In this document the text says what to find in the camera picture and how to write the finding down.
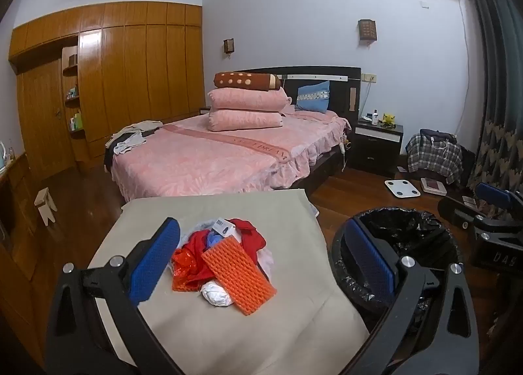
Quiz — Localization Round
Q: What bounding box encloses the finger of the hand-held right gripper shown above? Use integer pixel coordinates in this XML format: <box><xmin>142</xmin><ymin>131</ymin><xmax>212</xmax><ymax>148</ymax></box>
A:
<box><xmin>438</xmin><ymin>196</ymin><xmax>497</xmax><ymax>233</ymax></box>
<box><xmin>474</xmin><ymin>182</ymin><xmax>523</xmax><ymax>217</ymax></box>

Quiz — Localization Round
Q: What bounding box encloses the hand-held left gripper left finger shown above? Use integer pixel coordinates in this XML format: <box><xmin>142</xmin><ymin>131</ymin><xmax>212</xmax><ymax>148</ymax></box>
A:
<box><xmin>46</xmin><ymin>218</ymin><xmax>189</xmax><ymax>375</ymax></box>

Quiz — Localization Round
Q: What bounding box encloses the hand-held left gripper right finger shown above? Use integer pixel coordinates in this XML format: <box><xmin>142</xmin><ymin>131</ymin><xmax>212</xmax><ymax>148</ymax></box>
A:
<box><xmin>342</xmin><ymin>218</ymin><xmax>480</xmax><ymax>375</ymax></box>

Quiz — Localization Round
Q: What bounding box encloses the orange crinkled plastic wrapper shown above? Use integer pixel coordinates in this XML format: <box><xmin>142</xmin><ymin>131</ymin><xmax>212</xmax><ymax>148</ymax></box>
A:
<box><xmin>171</xmin><ymin>246</ymin><xmax>209</xmax><ymax>292</ymax></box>

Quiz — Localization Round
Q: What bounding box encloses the black lined trash bin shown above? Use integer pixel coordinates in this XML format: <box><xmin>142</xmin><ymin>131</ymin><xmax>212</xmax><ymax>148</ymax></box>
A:
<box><xmin>330</xmin><ymin>207</ymin><xmax>465</xmax><ymax>359</ymax></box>

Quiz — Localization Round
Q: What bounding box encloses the white tissue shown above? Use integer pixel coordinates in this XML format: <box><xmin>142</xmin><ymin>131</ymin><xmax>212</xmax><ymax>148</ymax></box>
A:
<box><xmin>200</xmin><ymin>280</ymin><xmax>235</xmax><ymax>308</ymax></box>

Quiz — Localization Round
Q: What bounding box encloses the small white printed box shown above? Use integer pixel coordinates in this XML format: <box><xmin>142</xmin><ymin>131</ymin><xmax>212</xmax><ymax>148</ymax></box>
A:
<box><xmin>211</xmin><ymin>218</ymin><xmax>238</xmax><ymax>239</ymax></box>

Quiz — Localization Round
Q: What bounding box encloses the orange foam mesh sheet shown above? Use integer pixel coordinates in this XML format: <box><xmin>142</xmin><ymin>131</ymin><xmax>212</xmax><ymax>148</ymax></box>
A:
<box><xmin>201</xmin><ymin>235</ymin><xmax>278</xmax><ymax>317</ymax></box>

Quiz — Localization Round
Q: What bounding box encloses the red plastic bag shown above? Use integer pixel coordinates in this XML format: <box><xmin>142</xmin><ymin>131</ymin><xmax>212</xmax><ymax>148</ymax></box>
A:
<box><xmin>186</xmin><ymin>219</ymin><xmax>266</xmax><ymax>282</ymax></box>

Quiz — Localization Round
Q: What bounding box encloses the pink panel bathroom scale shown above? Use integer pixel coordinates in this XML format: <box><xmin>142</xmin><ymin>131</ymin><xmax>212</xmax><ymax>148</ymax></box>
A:
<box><xmin>421</xmin><ymin>178</ymin><xmax>448</xmax><ymax>196</ymax></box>

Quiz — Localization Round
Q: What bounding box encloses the dark chair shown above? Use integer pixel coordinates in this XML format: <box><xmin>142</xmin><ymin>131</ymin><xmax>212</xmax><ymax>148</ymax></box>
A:
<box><xmin>406</xmin><ymin>142</ymin><xmax>477</xmax><ymax>190</ymax></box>

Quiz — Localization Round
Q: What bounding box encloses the white bathroom scale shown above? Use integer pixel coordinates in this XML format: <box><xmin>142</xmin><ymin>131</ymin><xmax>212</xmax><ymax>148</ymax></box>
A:
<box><xmin>384</xmin><ymin>179</ymin><xmax>421</xmax><ymax>198</ymax></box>

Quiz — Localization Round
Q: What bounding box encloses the plaid shirt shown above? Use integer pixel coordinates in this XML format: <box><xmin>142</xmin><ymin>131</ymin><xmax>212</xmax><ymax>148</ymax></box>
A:
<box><xmin>406</xmin><ymin>133</ymin><xmax>464</xmax><ymax>186</ymax></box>

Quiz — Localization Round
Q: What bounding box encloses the dark hoodie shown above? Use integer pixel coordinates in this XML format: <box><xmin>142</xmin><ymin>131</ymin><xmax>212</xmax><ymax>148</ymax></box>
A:
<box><xmin>420</xmin><ymin>128</ymin><xmax>458</xmax><ymax>143</ymax></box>

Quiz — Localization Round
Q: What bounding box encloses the beige table cloth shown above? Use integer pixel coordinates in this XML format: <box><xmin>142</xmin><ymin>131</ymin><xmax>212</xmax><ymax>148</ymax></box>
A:
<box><xmin>88</xmin><ymin>188</ymin><xmax>370</xmax><ymax>375</ymax></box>

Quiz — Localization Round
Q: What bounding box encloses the pink bedspread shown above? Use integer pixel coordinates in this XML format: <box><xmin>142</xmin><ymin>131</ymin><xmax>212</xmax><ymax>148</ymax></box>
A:
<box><xmin>110</xmin><ymin>109</ymin><xmax>352</xmax><ymax>203</ymax></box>

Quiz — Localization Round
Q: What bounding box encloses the black garment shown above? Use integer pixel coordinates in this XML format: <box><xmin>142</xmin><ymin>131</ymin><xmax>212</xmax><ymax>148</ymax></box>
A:
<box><xmin>103</xmin><ymin>127</ymin><xmax>163</xmax><ymax>173</ymax></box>

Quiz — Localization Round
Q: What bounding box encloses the white garment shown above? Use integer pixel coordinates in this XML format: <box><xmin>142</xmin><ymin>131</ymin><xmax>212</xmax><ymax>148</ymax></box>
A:
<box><xmin>113</xmin><ymin>135</ymin><xmax>147</xmax><ymax>155</ymax></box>

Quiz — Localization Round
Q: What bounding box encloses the dark patterned curtain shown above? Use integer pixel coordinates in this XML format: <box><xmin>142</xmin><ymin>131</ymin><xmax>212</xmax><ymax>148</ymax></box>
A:
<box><xmin>453</xmin><ymin>0</ymin><xmax>523</xmax><ymax>204</ymax></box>

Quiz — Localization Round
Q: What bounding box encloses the pale wooden stool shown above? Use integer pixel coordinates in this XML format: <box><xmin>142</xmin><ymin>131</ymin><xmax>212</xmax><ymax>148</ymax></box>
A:
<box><xmin>35</xmin><ymin>187</ymin><xmax>58</xmax><ymax>226</ymax></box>

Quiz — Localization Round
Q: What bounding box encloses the beige garment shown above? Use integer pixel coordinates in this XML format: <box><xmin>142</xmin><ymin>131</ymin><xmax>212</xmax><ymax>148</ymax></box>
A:
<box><xmin>112</xmin><ymin>121</ymin><xmax>164</xmax><ymax>141</ymax></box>

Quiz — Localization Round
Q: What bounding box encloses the wooden dresser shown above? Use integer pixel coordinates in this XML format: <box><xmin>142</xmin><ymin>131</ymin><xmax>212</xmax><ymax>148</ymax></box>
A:
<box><xmin>0</xmin><ymin>152</ymin><xmax>56</xmax><ymax>365</ymax></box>

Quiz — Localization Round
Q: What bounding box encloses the lower pink pillow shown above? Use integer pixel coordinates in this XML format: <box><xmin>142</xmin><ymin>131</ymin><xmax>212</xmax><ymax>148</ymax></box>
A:
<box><xmin>208</xmin><ymin>109</ymin><xmax>283</xmax><ymax>131</ymax></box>

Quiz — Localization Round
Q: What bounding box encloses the pink pillow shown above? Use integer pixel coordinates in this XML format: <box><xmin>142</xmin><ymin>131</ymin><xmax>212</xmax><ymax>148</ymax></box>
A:
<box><xmin>208</xmin><ymin>87</ymin><xmax>292</xmax><ymax>111</ymax></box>
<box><xmin>208</xmin><ymin>109</ymin><xmax>283</xmax><ymax>131</ymax></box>

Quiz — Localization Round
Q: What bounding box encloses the blue pillow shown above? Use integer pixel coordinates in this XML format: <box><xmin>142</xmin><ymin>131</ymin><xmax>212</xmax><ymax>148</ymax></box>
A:
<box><xmin>295</xmin><ymin>81</ymin><xmax>331</xmax><ymax>113</ymax></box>

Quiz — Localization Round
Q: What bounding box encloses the dark wooden bed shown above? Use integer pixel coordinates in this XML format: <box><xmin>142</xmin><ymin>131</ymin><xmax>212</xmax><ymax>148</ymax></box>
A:
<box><xmin>104</xmin><ymin>66</ymin><xmax>362</xmax><ymax>204</ymax></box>

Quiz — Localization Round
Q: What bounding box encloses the upper pink pillow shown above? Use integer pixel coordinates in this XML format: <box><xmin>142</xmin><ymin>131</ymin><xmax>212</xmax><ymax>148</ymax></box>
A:
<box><xmin>208</xmin><ymin>87</ymin><xmax>292</xmax><ymax>111</ymax></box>

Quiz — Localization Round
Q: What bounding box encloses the wooden wardrobe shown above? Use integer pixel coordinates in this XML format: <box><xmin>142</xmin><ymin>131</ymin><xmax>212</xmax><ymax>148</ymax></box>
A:
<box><xmin>8</xmin><ymin>1</ymin><xmax>205</xmax><ymax>184</ymax></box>

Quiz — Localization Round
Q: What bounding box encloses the brown dotted bolster pillow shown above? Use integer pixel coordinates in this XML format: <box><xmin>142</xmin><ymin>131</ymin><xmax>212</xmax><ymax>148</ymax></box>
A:
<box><xmin>213</xmin><ymin>71</ymin><xmax>282</xmax><ymax>92</ymax></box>

